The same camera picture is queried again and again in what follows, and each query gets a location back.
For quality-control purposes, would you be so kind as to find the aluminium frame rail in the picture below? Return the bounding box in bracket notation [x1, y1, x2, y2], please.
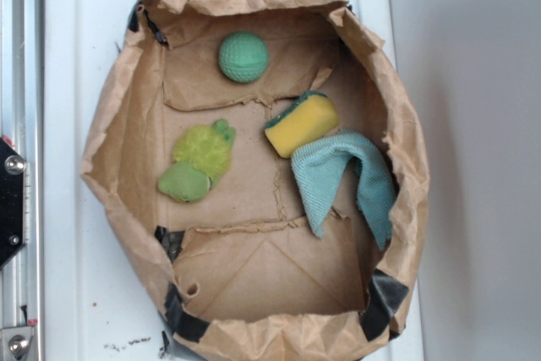
[1, 0, 45, 360]

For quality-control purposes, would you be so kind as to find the light blue microfiber cloth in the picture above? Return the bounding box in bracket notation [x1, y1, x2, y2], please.
[291, 129, 396, 251]

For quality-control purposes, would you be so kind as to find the green dimpled ball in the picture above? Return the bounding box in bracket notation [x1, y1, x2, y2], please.
[218, 31, 270, 84]

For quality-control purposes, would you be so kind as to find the yellow green sponge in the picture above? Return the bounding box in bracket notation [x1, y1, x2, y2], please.
[264, 90, 339, 158]

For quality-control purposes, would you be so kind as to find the brown paper bag bin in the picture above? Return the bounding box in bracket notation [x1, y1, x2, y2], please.
[81, 0, 429, 360]

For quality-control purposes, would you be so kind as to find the white plastic tray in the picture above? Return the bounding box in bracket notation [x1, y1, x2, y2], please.
[41, 0, 426, 361]

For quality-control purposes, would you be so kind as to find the black mounting bracket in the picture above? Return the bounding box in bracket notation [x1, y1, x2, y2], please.
[0, 135, 27, 269]

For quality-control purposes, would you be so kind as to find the green plush frog toy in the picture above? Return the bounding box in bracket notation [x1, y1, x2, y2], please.
[157, 118, 236, 203]

